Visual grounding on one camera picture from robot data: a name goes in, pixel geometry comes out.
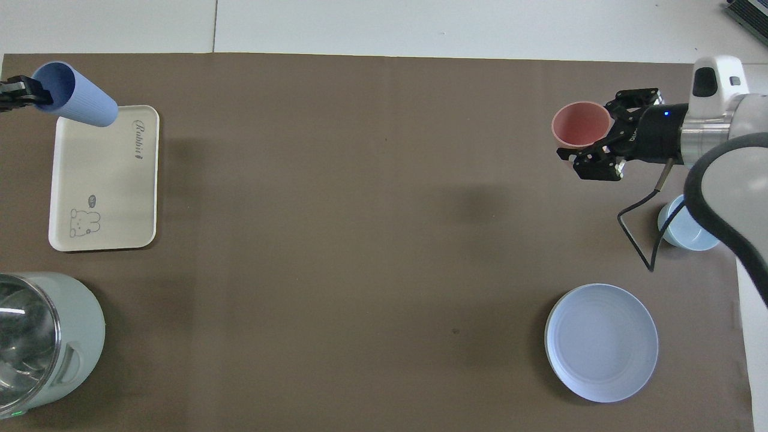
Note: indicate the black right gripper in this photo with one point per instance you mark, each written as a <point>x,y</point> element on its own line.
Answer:
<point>657,135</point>

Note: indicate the pink plastic cup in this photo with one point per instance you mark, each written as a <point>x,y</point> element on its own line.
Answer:
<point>579,123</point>

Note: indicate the blue plastic cup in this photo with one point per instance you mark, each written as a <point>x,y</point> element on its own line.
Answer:
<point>84,99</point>

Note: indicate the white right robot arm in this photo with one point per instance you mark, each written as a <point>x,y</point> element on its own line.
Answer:
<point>729,180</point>

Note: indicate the white rabbit print tray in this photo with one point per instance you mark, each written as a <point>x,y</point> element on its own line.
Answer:
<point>102,192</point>

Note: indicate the light blue bowl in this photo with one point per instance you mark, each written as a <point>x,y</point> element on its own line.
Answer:
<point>690,237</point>

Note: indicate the grey device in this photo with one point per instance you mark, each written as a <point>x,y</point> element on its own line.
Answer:
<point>750,13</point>

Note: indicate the blue round plate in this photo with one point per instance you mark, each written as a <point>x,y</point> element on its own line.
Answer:
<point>603,342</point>
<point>546,345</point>

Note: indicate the pale green cooking pot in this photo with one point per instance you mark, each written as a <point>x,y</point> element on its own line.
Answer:
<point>84,336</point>

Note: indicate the brown table mat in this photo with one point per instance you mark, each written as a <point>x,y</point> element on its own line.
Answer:
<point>360,210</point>

